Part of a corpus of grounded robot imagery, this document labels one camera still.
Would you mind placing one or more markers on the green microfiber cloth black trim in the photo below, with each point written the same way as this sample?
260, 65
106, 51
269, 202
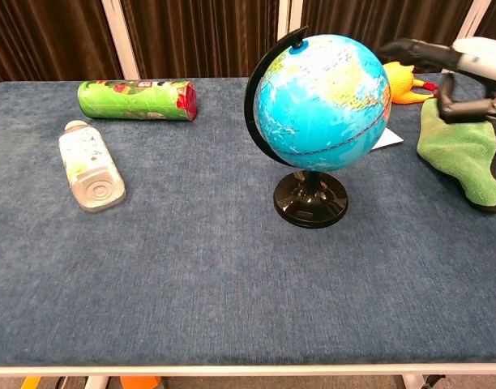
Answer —
463, 150

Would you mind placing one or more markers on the brown curtain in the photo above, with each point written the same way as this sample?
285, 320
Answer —
199, 36

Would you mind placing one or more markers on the yellow rubber chicken toy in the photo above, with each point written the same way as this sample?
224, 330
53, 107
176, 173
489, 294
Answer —
402, 85

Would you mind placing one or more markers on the white paper sheet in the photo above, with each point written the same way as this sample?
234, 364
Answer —
390, 139

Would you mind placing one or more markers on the blue fabric table cover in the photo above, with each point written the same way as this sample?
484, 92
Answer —
191, 263

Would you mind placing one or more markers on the white frame post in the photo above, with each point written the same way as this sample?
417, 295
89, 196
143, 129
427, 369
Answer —
473, 18
289, 18
120, 38

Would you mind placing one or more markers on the clear plastic bottle white cap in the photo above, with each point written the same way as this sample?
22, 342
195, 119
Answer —
90, 166

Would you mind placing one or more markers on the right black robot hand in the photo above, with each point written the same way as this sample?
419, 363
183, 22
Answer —
471, 61

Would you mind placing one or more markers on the white table leg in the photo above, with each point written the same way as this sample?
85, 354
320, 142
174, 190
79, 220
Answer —
413, 381
96, 382

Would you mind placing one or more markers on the globe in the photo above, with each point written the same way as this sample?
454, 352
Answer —
321, 121

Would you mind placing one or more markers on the green cylindrical snack can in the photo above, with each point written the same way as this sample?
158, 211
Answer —
134, 100

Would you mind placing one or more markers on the orange object under table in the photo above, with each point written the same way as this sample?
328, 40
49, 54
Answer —
140, 381
30, 382

